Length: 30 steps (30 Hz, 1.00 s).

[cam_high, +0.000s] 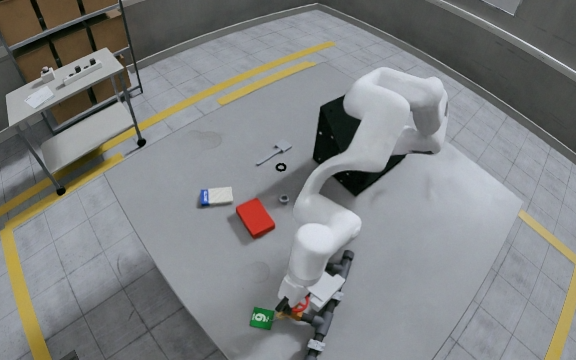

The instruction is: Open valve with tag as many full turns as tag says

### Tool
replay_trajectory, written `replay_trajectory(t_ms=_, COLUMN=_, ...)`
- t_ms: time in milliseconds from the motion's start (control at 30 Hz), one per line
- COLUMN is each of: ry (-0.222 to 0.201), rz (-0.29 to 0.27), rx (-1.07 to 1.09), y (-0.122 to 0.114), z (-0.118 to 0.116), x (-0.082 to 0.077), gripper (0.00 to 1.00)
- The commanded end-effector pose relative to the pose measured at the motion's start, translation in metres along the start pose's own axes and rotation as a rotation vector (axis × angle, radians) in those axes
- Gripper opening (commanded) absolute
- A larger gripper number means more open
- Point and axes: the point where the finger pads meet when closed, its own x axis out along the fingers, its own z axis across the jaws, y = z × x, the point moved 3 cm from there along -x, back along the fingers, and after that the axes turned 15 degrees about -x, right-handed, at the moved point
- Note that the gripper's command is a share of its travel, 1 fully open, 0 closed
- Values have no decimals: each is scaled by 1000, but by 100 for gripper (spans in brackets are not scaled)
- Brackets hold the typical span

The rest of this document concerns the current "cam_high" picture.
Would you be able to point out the red rectangular block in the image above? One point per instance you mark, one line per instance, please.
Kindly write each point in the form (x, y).
(255, 218)

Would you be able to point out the green square tag with white number 6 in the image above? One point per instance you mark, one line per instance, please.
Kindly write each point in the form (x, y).
(260, 318)

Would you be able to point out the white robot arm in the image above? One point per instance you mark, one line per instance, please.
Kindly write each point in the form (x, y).
(384, 114)

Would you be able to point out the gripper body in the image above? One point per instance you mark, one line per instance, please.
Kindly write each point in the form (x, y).
(294, 292)

